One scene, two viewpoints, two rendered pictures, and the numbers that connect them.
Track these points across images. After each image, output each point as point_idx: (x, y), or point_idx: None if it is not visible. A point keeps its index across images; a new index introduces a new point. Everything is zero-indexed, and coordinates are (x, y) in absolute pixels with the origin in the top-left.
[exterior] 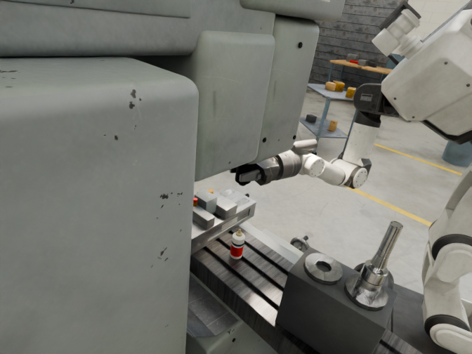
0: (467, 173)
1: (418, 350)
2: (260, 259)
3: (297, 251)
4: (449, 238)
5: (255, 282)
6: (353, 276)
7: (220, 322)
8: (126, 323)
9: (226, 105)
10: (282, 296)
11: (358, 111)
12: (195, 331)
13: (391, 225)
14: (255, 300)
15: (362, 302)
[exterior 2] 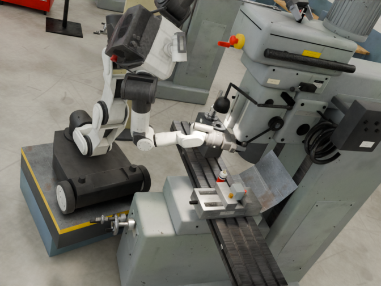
0: (115, 81)
1: (175, 126)
2: (207, 175)
3: (142, 204)
4: (126, 108)
5: (217, 169)
6: (211, 119)
7: (233, 177)
8: None
9: None
10: None
11: (149, 104)
12: (250, 169)
13: (223, 91)
14: (222, 165)
15: (216, 116)
